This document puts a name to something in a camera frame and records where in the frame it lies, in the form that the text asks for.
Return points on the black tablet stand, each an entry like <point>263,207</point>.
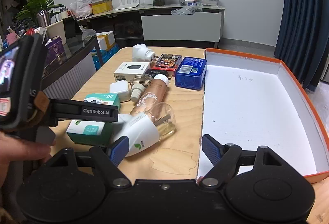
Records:
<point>70,26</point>

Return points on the blue curtain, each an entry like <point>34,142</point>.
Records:
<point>303,21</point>

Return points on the white television cabinet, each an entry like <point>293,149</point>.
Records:
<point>180,26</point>

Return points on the rose-gold bottle white cap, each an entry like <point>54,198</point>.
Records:
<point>151,95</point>

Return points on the white plug-in vaporizer with bottle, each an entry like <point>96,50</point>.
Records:
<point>144,131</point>

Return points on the green white bandage box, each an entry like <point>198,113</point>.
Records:
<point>87,131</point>

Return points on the white router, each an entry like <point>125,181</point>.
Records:
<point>128,3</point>

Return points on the blue plastic box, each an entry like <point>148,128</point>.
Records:
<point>190,72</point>

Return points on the white foam box yellow tape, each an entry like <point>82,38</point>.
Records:
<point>106,40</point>

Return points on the clear plastic organizer box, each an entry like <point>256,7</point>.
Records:
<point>198,2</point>

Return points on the illustrated playing card box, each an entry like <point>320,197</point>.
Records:
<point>167,62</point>

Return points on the clear plastic bag of parts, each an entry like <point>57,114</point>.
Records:
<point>183,11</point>

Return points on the beige paper cup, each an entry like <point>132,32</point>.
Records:
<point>55,31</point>

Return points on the glass-top side table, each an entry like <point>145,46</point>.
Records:
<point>66,67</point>

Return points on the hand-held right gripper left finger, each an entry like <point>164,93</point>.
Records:
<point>118,152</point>

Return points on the white medicine box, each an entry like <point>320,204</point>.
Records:
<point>41,32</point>

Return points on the orange cardboard box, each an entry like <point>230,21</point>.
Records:
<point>257,116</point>

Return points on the person's left hand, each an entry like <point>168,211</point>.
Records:
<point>23,149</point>

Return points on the white charger box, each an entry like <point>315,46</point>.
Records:
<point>129,71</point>

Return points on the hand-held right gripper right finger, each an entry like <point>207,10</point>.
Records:
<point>210,149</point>

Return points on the white plastic bag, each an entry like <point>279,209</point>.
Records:
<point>81,7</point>

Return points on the pink box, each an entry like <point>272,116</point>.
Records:
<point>12,39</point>

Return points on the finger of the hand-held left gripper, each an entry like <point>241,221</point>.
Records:
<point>97,111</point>

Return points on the steel tumbler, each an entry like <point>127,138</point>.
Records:
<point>43,18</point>

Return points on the blue plastic bag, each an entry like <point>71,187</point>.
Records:
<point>101,56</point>

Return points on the purple tissue box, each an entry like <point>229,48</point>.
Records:
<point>55,50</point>

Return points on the clear glass bottle white cap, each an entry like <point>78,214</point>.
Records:
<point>137,88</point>

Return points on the leafy green houseplant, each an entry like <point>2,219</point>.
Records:
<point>38,4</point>

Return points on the white power adapter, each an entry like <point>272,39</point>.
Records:
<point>118,89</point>

